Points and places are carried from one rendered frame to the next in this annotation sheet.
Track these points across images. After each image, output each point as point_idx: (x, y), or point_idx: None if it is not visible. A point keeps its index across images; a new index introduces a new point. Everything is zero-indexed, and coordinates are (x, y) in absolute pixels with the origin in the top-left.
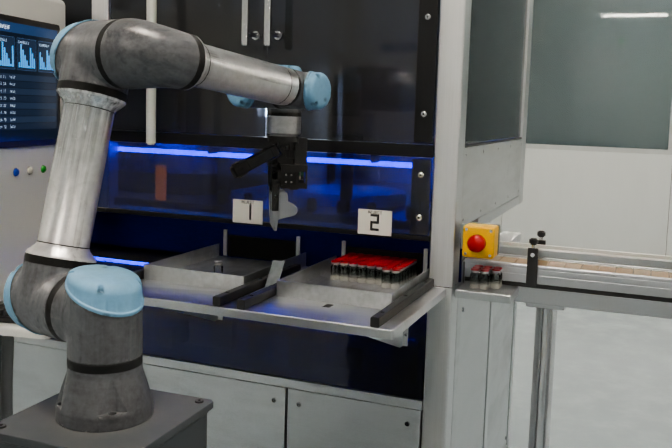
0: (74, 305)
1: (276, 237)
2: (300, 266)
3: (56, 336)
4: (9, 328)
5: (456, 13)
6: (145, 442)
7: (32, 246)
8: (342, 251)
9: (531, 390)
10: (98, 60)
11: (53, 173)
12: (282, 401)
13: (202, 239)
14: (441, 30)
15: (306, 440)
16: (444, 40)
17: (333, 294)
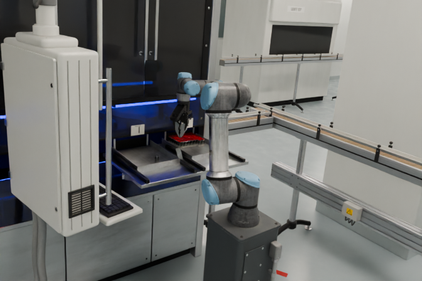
0: (253, 188)
1: (137, 137)
2: None
3: (237, 201)
4: (127, 214)
5: (215, 44)
6: (271, 219)
7: (219, 174)
8: (165, 135)
9: None
10: (238, 101)
11: (221, 145)
12: (151, 201)
13: (102, 146)
14: (210, 50)
15: (161, 211)
16: (211, 54)
17: None
